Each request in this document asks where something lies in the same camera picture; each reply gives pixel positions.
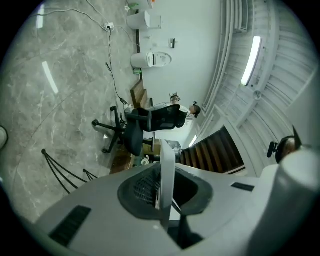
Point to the dark wooden staircase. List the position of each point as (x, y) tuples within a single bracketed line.
[(212, 152)]

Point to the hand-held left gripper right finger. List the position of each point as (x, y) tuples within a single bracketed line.
[(225, 200)]

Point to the round ceiling smoke detector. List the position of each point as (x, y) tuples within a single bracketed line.
[(257, 95)]

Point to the person's white left shoe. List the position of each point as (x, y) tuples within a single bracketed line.
[(2, 138)]

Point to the white power strip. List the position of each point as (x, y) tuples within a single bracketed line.
[(110, 25)]

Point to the wall toilet paper holder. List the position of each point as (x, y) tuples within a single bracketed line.
[(172, 43)]

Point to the low wooden steps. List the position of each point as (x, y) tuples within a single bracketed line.
[(140, 93)]

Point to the ceiling air vent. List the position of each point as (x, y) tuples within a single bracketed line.
[(241, 15)]

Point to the white tape roll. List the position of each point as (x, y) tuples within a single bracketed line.
[(144, 162)]

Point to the white cylindrical machine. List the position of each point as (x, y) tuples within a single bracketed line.
[(150, 59)]

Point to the long ceiling light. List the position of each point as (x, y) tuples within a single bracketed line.
[(192, 141), (251, 61)]

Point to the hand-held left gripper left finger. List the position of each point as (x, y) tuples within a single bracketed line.
[(100, 200)]

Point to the black head-worn camera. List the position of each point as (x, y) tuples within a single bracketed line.
[(272, 149)]

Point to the black office chair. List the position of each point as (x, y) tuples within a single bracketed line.
[(135, 135)]

